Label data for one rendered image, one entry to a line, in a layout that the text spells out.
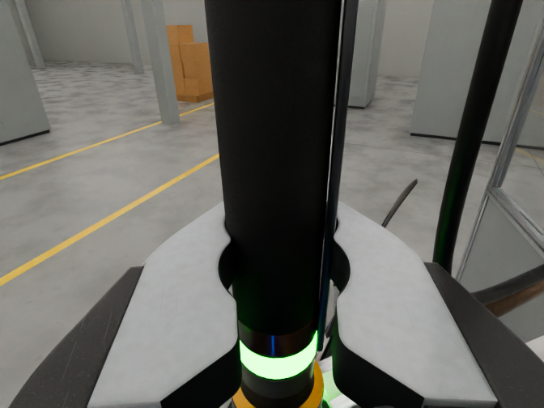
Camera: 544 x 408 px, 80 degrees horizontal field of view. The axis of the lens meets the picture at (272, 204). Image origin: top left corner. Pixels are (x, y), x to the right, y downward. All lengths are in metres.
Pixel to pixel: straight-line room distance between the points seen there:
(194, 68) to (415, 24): 7.09
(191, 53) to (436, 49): 5.02
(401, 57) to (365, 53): 5.13
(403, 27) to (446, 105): 6.88
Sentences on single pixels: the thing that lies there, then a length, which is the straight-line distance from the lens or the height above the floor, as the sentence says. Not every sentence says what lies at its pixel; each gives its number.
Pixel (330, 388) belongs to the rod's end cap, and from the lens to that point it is 0.20.
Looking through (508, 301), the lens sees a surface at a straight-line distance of 0.29.
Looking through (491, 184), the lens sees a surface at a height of 1.01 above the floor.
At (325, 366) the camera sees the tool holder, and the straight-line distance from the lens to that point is 0.21.
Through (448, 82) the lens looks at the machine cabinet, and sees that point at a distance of 5.59.
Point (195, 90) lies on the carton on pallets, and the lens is 8.27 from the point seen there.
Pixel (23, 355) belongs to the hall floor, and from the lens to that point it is 2.44.
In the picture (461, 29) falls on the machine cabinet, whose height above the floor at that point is 1.50.
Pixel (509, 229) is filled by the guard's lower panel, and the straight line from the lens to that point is 1.50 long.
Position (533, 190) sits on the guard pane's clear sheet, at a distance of 1.42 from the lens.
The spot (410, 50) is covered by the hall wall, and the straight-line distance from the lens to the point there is 12.25.
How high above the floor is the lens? 1.61
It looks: 29 degrees down
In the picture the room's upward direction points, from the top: 1 degrees counter-clockwise
